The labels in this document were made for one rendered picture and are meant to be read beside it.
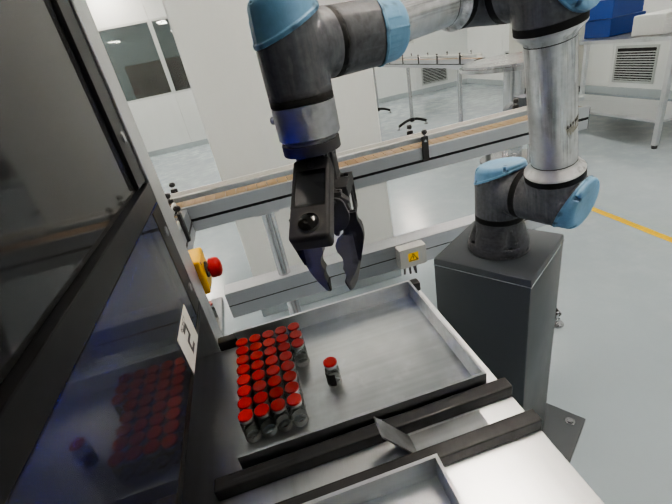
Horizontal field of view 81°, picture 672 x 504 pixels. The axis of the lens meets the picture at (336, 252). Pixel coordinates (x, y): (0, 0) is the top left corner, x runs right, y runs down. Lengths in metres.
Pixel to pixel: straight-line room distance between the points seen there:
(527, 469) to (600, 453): 1.16
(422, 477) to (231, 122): 1.74
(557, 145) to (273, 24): 0.61
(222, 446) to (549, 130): 0.77
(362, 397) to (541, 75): 0.62
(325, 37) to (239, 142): 1.57
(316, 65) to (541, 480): 0.51
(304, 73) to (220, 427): 0.49
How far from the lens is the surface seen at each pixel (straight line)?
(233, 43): 1.98
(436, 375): 0.63
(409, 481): 0.52
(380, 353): 0.67
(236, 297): 1.62
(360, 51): 0.50
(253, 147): 2.01
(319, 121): 0.46
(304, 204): 0.44
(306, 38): 0.45
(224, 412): 0.67
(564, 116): 0.87
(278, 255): 1.57
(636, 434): 1.79
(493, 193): 1.00
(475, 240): 1.07
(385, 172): 1.51
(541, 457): 0.56
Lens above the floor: 1.34
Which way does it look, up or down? 28 degrees down
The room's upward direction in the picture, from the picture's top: 12 degrees counter-clockwise
